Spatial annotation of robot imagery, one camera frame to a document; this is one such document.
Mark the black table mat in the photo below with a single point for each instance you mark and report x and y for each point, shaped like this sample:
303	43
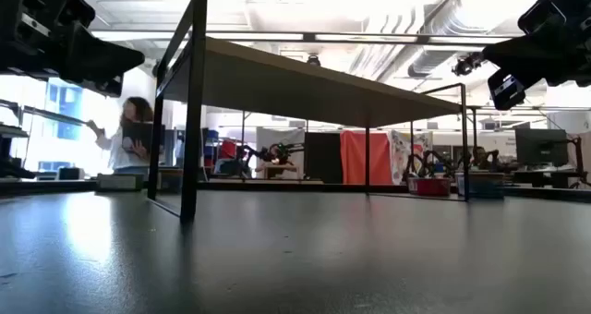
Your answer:
295	258

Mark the black background robot arm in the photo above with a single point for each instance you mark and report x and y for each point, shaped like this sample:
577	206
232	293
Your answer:
429	160
265	154

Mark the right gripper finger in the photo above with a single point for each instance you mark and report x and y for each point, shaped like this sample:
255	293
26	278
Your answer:
526	57
505	92

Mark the dark tablet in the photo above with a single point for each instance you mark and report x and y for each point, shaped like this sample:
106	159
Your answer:
137	136

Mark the gray desk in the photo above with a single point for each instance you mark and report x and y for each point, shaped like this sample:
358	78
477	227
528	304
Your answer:
9	131

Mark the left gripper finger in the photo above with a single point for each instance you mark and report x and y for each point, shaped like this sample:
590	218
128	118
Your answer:
101	57
108	87

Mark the patterned cloth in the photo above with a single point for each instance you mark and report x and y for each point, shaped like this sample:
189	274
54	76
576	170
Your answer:
401	150

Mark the red label seafood can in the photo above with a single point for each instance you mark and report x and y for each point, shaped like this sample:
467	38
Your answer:
429	188

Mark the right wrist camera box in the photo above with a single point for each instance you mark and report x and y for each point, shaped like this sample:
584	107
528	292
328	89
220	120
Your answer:
542	15

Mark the overhead metal rail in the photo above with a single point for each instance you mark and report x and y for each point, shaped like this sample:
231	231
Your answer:
308	37

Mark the black ceiling spotlight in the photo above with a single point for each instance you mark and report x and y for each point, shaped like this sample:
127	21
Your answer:
314	60
467	64

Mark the orange cloth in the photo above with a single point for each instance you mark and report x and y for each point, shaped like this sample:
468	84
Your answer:
355	159

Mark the person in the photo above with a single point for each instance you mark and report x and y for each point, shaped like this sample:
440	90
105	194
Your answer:
480	157
277	156
121	159

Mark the white curtain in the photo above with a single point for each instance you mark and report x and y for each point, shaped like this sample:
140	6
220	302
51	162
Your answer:
286	137

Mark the gold lid seafood can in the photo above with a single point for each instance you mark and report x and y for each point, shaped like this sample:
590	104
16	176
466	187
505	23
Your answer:
120	183

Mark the wooden cutting board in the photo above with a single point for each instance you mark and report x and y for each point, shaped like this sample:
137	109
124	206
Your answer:
277	88

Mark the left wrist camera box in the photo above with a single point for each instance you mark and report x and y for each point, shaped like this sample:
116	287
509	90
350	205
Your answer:
69	4

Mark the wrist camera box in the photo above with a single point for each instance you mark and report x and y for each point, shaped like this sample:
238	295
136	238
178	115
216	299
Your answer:
69	4
542	15

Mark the black background monitor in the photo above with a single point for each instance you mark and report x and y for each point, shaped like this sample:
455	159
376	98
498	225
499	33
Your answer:
540	148

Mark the black panel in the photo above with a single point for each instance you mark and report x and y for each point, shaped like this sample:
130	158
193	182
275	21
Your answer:
323	159

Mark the blue label gold lid can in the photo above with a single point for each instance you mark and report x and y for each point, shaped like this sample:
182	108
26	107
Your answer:
485	185

